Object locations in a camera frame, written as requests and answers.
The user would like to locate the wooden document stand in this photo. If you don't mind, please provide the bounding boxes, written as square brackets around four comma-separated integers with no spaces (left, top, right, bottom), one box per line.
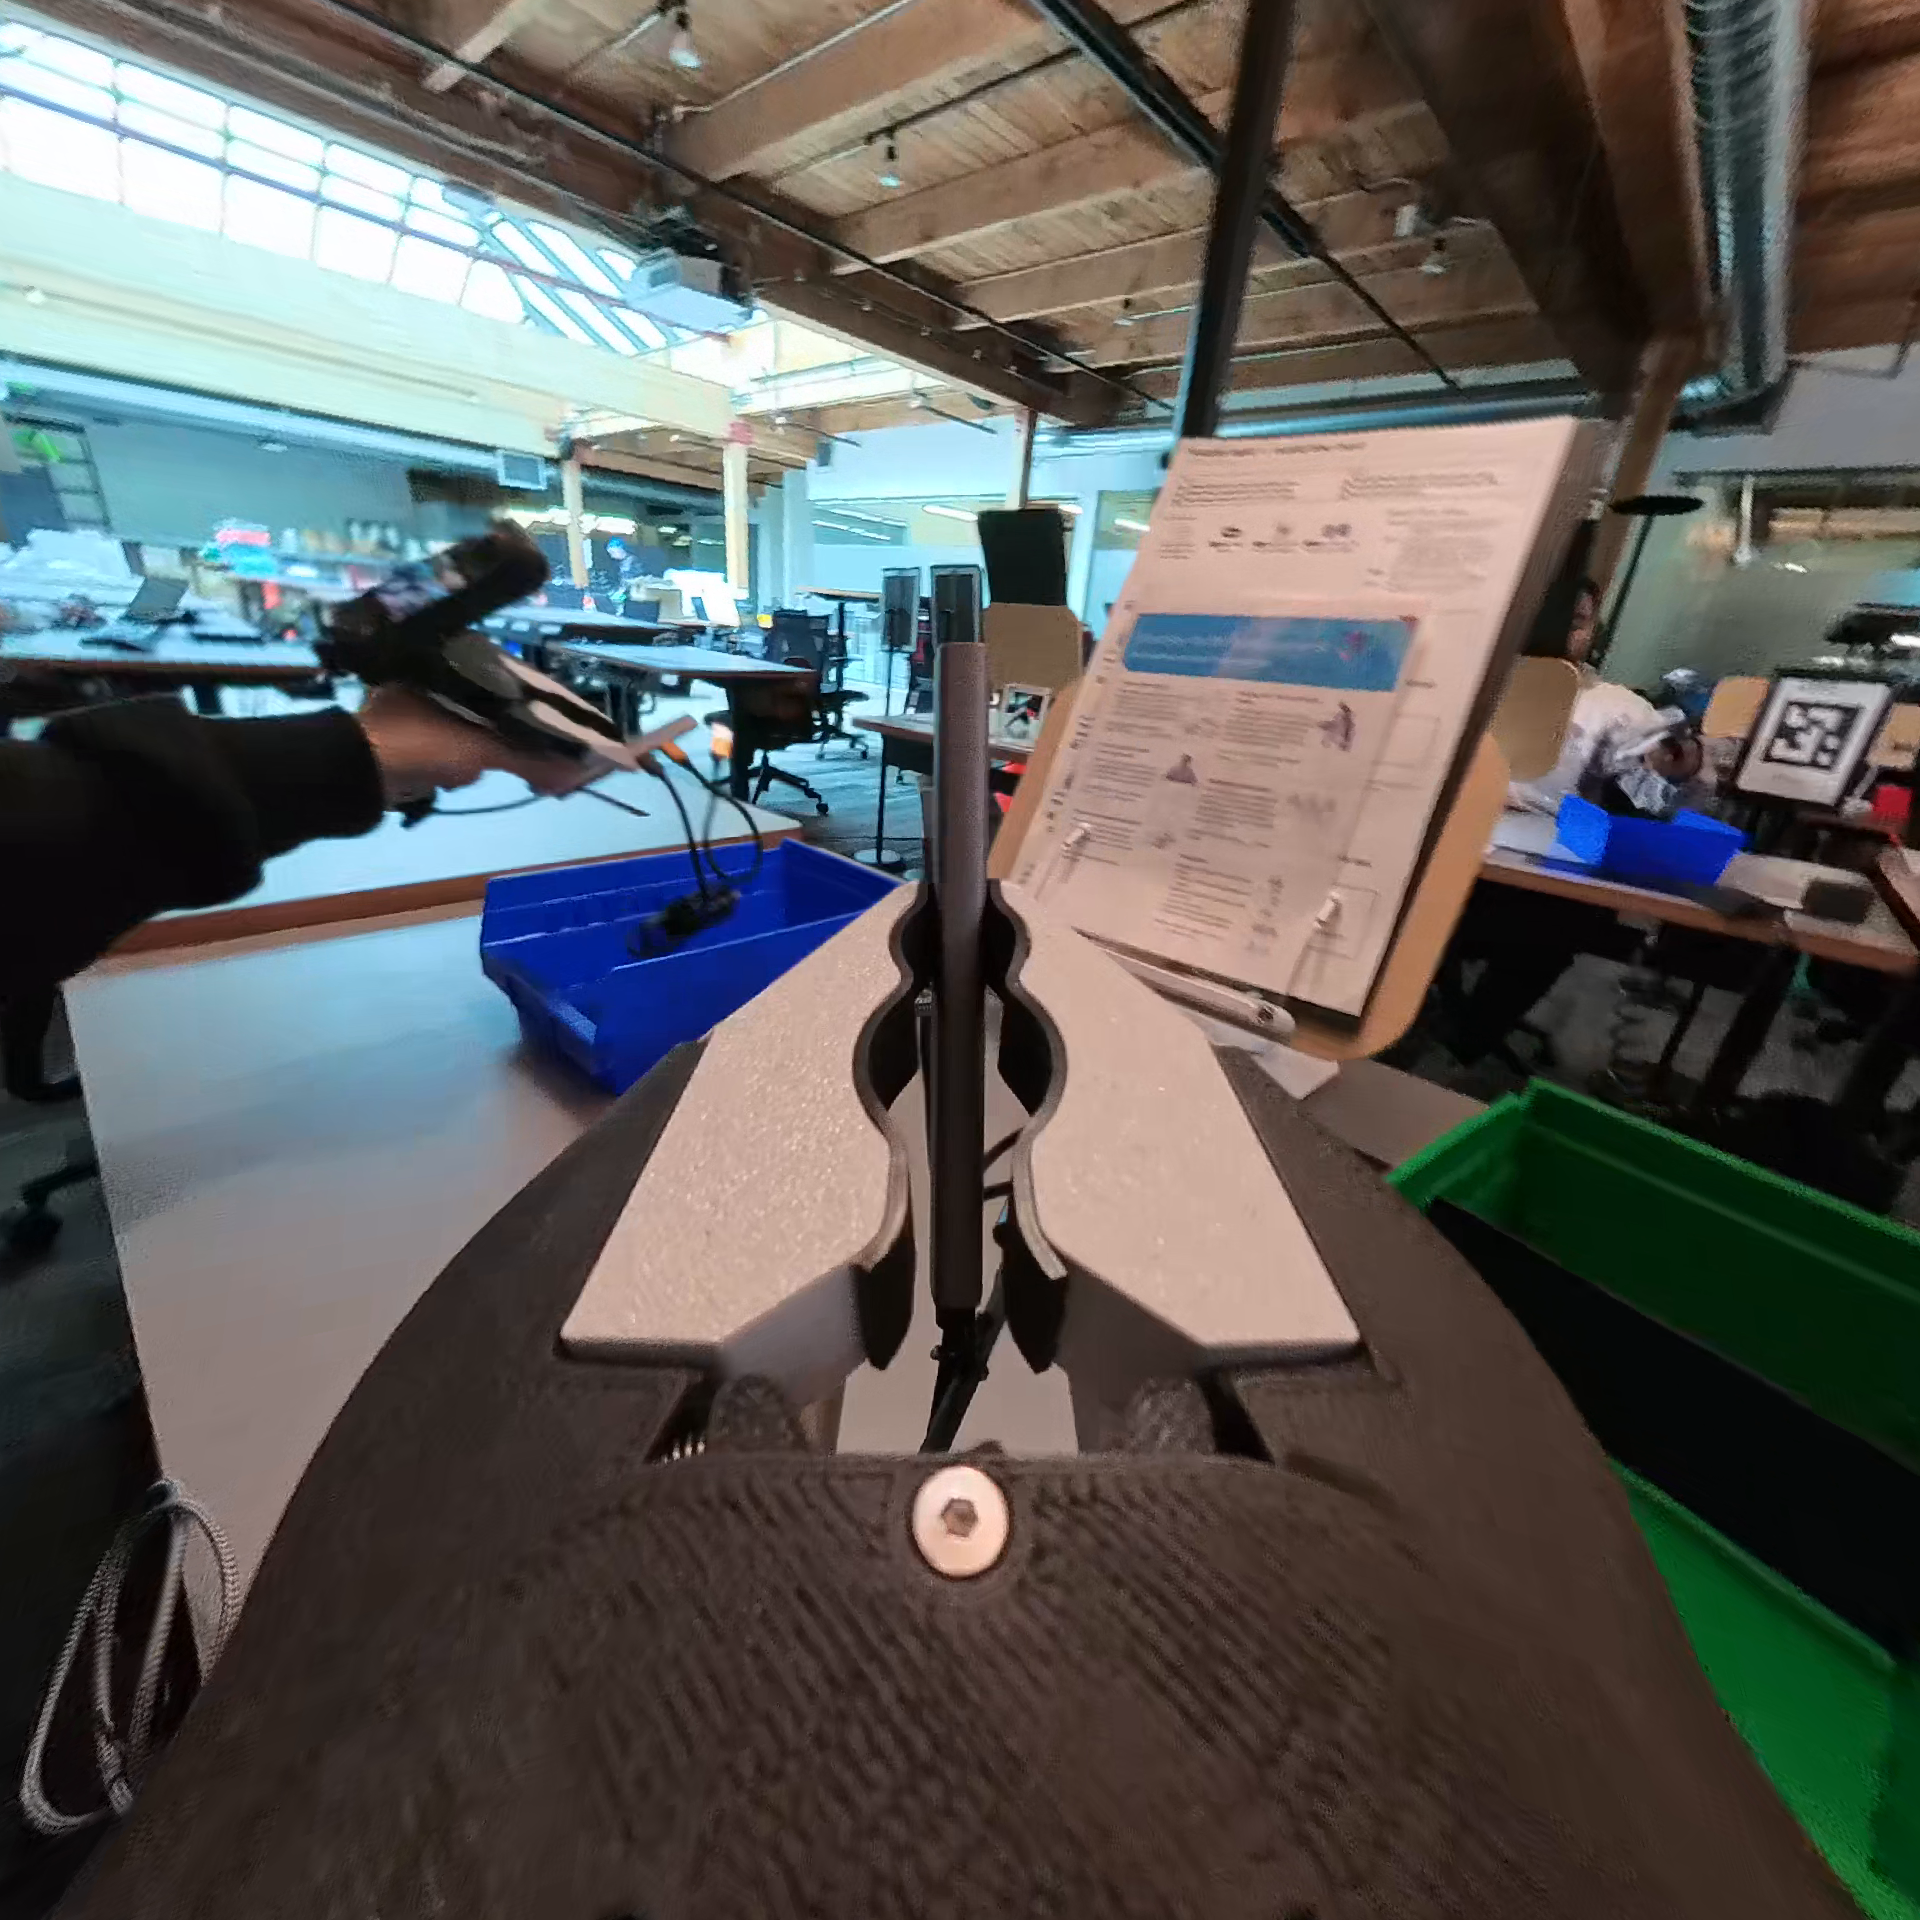
[989,592,1514,1064]

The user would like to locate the person's left forearm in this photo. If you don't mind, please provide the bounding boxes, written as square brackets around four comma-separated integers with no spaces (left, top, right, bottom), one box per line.
[0,694,391,962]

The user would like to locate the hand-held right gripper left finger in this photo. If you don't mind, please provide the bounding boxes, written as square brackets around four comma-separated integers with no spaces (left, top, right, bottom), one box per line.
[560,882,938,1444]

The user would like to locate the black tripod pole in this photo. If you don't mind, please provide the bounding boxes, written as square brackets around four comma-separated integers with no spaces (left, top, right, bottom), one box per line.
[1169,0,1300,445]

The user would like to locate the long wooden work table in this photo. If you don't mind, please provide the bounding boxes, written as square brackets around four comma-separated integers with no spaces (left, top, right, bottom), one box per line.
[863,710,1051,782]

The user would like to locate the blue plastic bin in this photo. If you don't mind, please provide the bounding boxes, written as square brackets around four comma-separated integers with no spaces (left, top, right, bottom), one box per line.
[482,836,902,1101]

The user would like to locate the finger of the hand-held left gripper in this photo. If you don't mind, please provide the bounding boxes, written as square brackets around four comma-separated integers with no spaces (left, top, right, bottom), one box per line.
[485,654,631,744]
[502,743,650,823]

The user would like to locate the green plastic bin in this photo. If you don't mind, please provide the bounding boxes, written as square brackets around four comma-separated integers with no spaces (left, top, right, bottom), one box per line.
[1384,1079,1920,1920]

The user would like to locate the plain wooden board stand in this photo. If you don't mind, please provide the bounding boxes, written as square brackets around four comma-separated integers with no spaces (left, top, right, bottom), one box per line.
[979,598,1080,698]

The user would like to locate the braided cable orange plugs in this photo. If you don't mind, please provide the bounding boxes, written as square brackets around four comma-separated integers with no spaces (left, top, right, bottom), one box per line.
[622,712,766,962]

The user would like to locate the black square panel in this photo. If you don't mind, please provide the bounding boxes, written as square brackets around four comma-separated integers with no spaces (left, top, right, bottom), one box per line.
[976,510,1070,610]

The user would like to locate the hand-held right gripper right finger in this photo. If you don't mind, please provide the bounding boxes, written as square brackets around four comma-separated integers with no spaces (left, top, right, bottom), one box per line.
[989,882,1364,1450]

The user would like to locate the person's left hand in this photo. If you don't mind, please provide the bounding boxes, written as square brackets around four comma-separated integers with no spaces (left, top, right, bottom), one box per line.
[359,683,522,826]

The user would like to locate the black office chair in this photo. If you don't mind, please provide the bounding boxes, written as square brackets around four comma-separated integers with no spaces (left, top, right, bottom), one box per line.
[741,610,874,823]

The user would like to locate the laminated instruction sheets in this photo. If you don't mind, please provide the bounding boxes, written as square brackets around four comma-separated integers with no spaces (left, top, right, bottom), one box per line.
[1007,418,1596,1016]

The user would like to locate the small blue bin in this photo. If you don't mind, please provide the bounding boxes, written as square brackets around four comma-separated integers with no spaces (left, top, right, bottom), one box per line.
[1550,787,1751,891]

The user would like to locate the grey usb hub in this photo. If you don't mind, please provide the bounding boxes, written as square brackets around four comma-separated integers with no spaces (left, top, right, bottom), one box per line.
[915,638,1003,1457]

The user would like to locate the black white fiducial tag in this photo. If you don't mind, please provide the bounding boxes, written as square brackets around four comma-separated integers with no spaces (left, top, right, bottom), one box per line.
[1736,676,1893,806]

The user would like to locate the silver ceiling duct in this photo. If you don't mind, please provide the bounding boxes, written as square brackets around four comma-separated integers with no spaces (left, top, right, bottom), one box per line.
[1679,0,1818,437]

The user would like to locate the white ceiling projector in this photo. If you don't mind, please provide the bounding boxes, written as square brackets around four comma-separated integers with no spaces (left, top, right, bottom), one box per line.
[631,244,750,337]

